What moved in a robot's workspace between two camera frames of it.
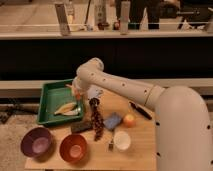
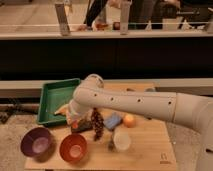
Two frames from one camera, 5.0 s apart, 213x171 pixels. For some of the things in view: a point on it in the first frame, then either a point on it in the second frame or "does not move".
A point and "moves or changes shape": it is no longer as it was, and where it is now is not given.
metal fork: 111,145 does not move
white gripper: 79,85 -> 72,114
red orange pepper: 77,95 moves or changes shape
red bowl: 73,148 does not move
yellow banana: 66,108 does not move
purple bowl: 37,143 does not move
